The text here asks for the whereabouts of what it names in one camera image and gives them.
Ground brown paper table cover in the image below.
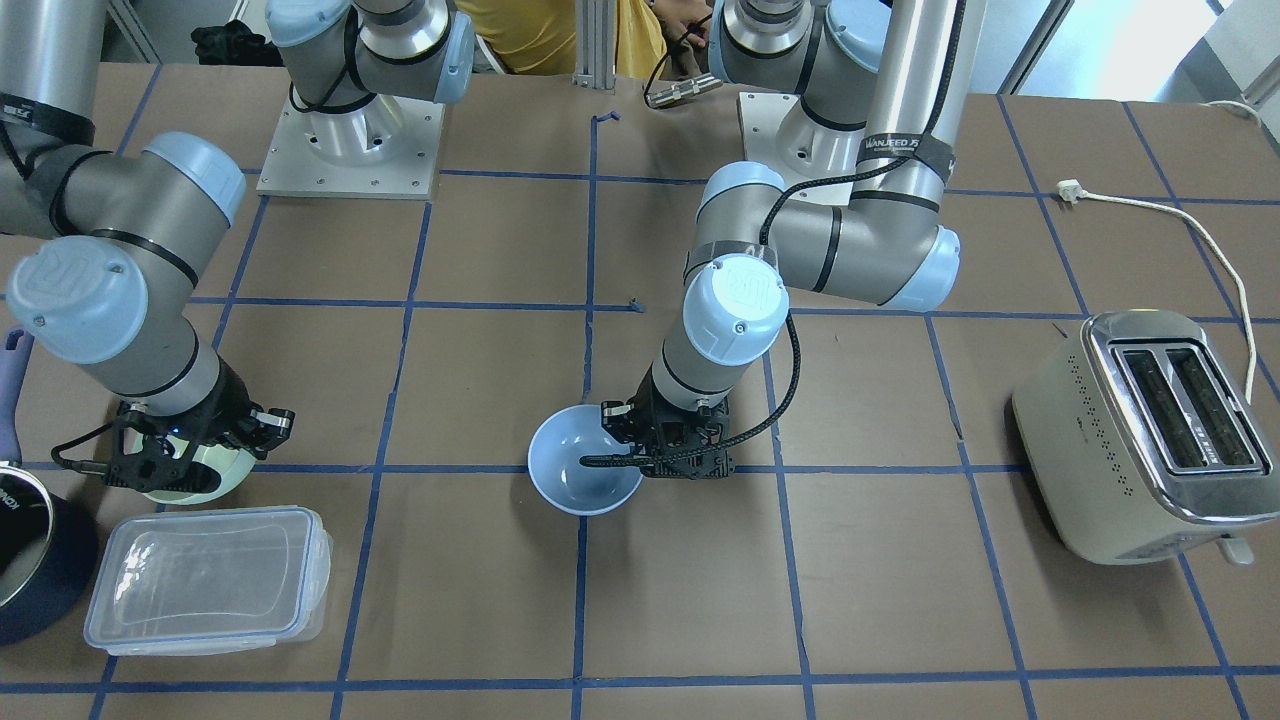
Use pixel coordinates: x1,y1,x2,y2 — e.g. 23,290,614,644
3,77,1277,719

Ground aluminium frame post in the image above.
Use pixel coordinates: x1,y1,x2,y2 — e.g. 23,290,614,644
572,0,617,94

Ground dark blue saucepan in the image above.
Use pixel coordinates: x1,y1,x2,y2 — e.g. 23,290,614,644
1,325,99,646

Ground silver two-slot toaster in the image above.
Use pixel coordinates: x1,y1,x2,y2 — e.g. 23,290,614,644
1011,309,1279,566

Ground light green bowl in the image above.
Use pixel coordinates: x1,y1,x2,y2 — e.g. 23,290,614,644
143,445,257,506

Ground person in yellow shirt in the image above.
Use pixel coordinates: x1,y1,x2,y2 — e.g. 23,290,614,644
454,1,710,79

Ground clear plastic food container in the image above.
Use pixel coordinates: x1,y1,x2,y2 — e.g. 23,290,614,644
83,506,333,656

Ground white toaster power cord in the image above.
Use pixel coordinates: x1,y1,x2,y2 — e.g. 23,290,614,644
1059,179,1260,406

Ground light blue bowl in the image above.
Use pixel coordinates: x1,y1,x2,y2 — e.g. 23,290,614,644
527,404,643,518

